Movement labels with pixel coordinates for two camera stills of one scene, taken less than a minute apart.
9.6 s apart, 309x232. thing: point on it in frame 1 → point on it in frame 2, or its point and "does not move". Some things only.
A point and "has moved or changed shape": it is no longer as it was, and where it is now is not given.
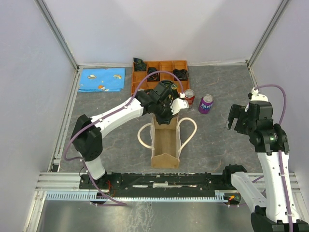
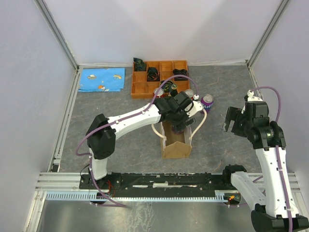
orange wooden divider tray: x=176 y=71 does not move
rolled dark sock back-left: x=139 y=65 does not move
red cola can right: x=189 y=95 does not move
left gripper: x=169 y=118 → x=180 y=125
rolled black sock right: x=182 y=74 does not move
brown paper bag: x=166 y=141 has moved or changed shape
